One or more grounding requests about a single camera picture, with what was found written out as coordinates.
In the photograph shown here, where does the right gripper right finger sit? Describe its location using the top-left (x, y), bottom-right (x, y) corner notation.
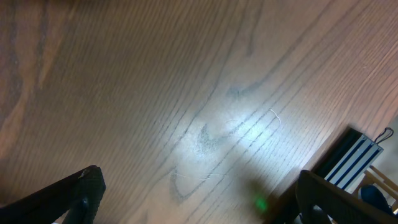
top-left (295, 170), bottom-right (397, 224)

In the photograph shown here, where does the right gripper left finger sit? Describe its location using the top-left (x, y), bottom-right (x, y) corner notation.
top-left (1, 165), bottom-right (106, 224)

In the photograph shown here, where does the dark blue seat cushion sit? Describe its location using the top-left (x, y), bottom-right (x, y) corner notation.
top-left (358, 185), bottom-right (395, 217)

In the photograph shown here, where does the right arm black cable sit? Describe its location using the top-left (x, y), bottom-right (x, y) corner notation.
top-left (374, 126), bottom-right (395, 145)

